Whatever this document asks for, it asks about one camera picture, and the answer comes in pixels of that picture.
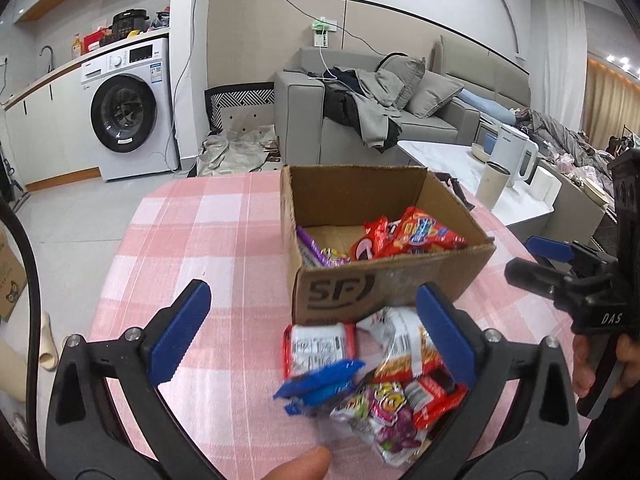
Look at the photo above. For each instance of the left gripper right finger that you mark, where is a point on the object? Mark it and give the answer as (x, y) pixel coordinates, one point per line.
(518, 419)

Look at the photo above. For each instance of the grey clothes pile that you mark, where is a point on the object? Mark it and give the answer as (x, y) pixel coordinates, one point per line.
(365, 101)

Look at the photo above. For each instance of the beige tumbler cup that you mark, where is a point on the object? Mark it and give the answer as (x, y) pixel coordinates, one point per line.
(493, 181)

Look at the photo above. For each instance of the white marble coffee table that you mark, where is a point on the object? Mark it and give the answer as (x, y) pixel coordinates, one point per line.
(514, 206)

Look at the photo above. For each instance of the red noodle packet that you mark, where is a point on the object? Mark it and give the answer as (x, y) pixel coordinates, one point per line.
(376, 235)

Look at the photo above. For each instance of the black patterned chair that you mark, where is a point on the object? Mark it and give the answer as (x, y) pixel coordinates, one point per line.
(240, 107)

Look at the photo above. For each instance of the beige slipper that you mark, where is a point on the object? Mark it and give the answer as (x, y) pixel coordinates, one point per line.
(48, 353)

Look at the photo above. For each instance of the pink plaid tablecloth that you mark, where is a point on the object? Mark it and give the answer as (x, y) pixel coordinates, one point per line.
(226, 232)

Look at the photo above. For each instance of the black pressure cooker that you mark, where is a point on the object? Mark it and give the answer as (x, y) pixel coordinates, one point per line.
(128, 21)

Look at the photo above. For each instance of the white electric kettle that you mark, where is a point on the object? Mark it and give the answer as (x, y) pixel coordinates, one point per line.
(515, 152)

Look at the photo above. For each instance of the person's right hand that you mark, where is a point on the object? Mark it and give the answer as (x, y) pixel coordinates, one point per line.
(627, 352)

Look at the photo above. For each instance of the white red snack packet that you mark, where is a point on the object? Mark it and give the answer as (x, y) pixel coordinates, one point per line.
(309, 348)

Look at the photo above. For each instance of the person's left hand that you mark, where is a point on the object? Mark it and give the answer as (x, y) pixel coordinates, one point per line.
(311, 465)

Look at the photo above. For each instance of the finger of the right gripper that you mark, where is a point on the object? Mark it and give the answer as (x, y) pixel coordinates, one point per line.
(583, 260)

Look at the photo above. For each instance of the purple grape candy bag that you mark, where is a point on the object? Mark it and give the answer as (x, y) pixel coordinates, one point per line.
(381, 416)

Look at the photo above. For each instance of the red orange chips bag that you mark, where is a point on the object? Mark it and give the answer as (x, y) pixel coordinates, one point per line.
(417, 232)

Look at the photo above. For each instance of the small red snack packet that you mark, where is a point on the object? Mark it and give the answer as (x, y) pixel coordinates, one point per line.
(432, 395)

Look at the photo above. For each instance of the white washing machine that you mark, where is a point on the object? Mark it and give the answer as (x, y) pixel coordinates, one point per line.
(130, 110)

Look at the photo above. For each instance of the grey sofa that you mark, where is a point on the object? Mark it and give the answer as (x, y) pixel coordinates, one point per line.
(306, 137)

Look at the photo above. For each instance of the blue cookie packet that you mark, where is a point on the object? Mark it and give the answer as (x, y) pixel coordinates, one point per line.
(319, 390)

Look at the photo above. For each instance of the white fried noodle snack bag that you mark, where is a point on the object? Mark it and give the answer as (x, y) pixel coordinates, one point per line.
(408, 350)

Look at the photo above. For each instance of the brown cardboard SF box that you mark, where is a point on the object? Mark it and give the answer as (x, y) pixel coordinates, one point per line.
(323, 211)

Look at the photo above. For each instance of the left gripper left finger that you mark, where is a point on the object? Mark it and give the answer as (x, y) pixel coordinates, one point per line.
(107, 418)

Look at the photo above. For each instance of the white tissue roll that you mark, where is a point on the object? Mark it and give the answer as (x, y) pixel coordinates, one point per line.
(545, 187)

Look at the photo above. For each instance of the grey cushion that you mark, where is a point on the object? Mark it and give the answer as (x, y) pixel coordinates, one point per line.
(433, 92)
(409, 70)

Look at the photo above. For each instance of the cardboard box on floor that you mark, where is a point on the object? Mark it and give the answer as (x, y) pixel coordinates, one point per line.
(12, 278)

